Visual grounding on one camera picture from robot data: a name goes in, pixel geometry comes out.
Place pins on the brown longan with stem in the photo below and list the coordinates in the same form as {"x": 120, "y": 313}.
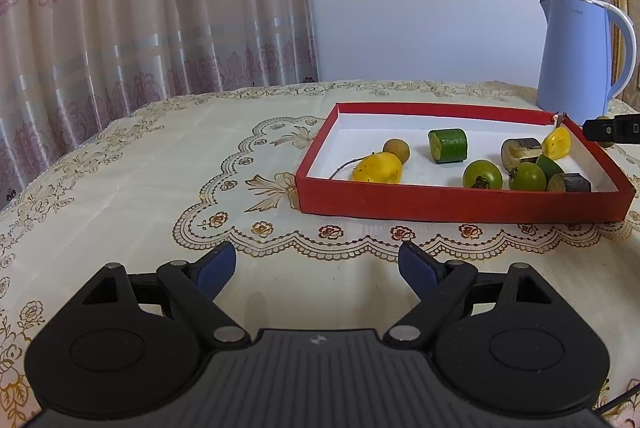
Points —
{"x": 397, "y": 149}

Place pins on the small green fruit piece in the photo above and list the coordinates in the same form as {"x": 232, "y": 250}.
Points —
{"x": 551, "y": 166}

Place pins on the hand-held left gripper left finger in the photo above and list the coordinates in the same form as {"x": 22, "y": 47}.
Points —
{"x": 217, "y": 270}

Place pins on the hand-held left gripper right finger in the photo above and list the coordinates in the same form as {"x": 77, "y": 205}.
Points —
{"x": 420, "y": 270}

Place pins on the small yellow fruit piece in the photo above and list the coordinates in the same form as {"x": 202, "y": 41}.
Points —
{"x": 557, "y": 143}

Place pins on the green cylinder fruit piece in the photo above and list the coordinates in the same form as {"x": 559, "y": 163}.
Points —
{"x": 450, "y": 147}

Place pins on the dark purple fruit piece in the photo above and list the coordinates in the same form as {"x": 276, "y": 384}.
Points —
{"x": 569, "y": 183}

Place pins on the round green fruit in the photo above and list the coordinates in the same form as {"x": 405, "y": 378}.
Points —
{"x": 529, "y": 178}
{"x": 482, "y": 173}

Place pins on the blue electric kettle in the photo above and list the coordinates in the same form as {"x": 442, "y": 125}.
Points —
{"x": 575, "y": 58}

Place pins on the large yellow fruit piece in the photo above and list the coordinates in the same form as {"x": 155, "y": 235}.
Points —
{"x": 377, "y": 169}

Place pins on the pink floral curtain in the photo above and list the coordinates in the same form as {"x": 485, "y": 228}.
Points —
{"x": 125, "y": 33}

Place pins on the red shallow cardboard box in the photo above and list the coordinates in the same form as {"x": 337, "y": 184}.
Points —
{"x": 450, "y": 205}

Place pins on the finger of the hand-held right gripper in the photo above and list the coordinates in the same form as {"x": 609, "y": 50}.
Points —
{"x": 612, "y": 130}

